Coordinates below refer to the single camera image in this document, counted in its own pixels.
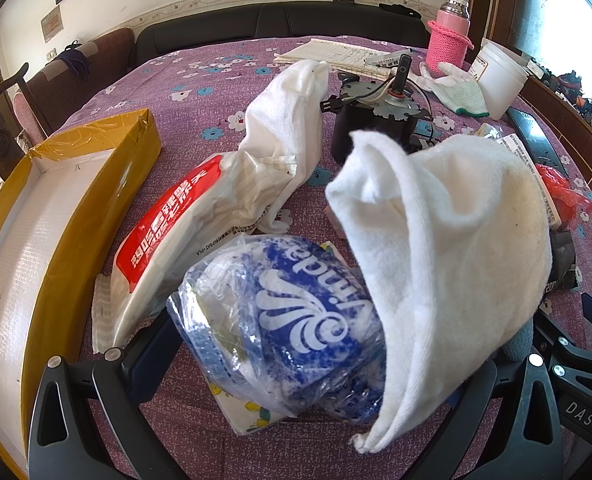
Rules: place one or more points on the purple floral tablecloth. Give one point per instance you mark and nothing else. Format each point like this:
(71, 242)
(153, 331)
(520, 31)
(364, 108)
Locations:
(198, 98)

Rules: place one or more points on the white work glove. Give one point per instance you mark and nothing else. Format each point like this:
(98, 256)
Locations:
(455, 89)

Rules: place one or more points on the paper notebook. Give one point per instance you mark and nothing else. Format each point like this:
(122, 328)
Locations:
(344, 58)

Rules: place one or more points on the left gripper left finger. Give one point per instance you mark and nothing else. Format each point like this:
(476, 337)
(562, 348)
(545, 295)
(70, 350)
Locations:
(65, 442)

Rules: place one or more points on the yellow cardboard tray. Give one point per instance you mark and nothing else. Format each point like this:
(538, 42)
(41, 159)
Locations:
(60, 210)

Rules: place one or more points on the white cloth sock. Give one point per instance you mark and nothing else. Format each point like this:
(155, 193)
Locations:
(286, 120)

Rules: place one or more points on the dark wooden chair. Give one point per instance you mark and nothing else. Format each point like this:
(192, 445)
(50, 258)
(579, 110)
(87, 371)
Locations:
(10, 153)

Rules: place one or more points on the red white tissue pack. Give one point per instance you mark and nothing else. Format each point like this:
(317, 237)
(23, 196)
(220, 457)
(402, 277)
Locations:
(227, 194)

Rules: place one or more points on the large white towel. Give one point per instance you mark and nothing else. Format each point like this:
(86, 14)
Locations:
(453, 243)

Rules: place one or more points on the floral tissue pack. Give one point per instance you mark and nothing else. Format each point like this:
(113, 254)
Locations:
(244, 417)

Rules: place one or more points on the black smartphone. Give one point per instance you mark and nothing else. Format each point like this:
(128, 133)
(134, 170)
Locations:
(536, 143)

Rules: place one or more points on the brown armchair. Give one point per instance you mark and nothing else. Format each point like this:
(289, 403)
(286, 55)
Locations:
(77, 74)

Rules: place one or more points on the pink bottle with knit sleeve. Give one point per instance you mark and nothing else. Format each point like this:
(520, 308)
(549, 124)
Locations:
(449, 40)

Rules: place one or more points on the blue white plastic bag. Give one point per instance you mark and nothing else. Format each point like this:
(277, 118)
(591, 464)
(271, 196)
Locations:
(278, 320)

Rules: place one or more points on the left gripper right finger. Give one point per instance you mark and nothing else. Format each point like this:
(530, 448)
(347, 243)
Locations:
(525, 441)

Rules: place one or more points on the red plastic bag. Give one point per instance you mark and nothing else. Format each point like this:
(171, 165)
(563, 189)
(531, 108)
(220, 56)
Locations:
(568, 203)

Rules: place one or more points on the small wall plaque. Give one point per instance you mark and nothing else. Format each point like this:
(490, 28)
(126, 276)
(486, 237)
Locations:
(51, 24)

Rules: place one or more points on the black sofa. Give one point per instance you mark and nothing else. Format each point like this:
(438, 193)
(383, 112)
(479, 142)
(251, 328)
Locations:
(396, 24)

